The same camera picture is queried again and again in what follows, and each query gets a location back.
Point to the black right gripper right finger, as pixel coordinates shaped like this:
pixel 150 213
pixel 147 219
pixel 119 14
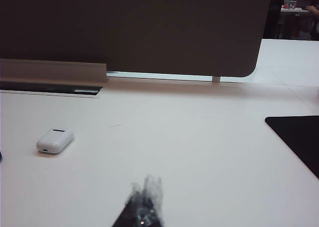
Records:
pixel 153 202

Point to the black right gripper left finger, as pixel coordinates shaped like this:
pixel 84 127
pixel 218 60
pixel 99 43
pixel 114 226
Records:
pixel 133 209

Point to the black mouse pad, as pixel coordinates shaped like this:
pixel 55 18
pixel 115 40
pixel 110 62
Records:
pixel 299 139

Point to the brown fabric desk divider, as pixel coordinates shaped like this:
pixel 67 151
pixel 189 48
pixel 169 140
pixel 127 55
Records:
pixel 124 25

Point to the white background table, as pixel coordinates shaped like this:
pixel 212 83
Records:
pixel 295 10

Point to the background person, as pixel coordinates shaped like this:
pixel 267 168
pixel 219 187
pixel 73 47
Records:
pixel 314 2

